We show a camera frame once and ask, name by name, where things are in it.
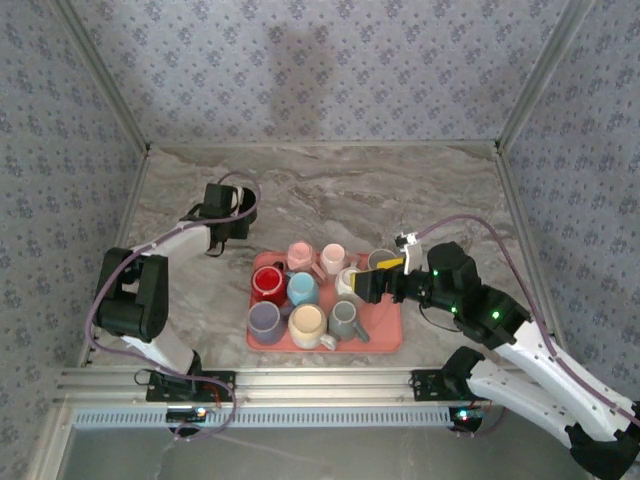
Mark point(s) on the white faceted mug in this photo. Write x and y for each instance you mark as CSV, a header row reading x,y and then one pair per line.
x,y
344,282

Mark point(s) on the dark grey mug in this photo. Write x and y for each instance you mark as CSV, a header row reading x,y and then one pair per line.
x,y
380,257

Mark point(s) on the light pink mug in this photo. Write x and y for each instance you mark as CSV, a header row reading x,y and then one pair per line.
x,y
332,257

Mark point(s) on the light blue mug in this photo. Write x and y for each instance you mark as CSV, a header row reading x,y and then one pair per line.
x,y
302,289

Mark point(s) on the pink faceted mug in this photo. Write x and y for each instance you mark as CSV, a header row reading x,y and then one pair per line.
x,y
299,254

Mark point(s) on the cream mug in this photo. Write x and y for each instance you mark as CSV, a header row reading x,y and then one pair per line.
x,y
306,325

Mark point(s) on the red mug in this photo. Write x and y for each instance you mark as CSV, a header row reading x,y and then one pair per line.
x,y
267,284

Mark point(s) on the purple mug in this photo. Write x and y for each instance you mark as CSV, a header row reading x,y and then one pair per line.
x,y
264,322

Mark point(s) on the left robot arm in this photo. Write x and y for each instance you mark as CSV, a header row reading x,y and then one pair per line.
x,y
180,242

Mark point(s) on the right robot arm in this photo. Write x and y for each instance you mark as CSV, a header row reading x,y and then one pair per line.
x,y
545,395

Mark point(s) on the pink plastic tray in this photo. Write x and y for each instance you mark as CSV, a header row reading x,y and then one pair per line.
x,y
382,335

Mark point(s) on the aluminium side rail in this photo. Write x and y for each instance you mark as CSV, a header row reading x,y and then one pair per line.
x,y
131,205
515,200

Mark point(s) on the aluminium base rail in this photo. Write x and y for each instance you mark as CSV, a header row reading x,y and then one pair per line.
x,y
325,385

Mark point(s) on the aluminium wall rail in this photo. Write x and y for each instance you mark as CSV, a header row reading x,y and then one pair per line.
x,y
325,144

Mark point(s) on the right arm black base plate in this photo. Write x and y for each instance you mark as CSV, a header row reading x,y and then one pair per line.
x,y
425,385

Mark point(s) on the aluminium corner post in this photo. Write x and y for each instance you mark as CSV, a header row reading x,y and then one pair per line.
x,y
132,117
516,117

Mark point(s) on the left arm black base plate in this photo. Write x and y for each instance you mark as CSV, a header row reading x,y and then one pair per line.
x,y
225,382

